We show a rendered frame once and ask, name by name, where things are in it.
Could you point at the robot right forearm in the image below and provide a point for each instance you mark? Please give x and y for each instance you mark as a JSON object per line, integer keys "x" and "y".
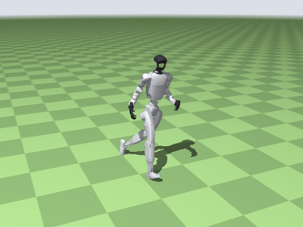
{"x": 134, "y": 97}

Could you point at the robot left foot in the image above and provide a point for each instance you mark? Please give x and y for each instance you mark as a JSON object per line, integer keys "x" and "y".
{"x": 122, "y": 148}

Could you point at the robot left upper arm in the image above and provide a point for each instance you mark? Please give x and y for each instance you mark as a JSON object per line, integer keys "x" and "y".
{"x": 168, "y": 83}

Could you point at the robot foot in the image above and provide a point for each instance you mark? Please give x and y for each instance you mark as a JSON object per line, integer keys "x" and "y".
{"x": 152, "y": 175}
{"x": 122, "y": 148}

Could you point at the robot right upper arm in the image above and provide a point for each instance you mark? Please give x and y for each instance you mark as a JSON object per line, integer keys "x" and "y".
{"x": 146, "y": 77}

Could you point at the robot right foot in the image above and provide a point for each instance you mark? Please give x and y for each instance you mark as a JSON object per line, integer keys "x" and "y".
{"x": 152, "y": 175}

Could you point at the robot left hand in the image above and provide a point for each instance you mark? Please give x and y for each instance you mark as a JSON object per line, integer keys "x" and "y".
{"x": 177, "y": 104}

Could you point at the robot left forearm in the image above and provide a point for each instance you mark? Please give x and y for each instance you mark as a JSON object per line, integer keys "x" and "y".
{"x": 170, "y": 98}

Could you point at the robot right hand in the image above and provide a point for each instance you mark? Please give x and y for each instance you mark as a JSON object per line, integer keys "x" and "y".
{"x": 131, "y": 106}

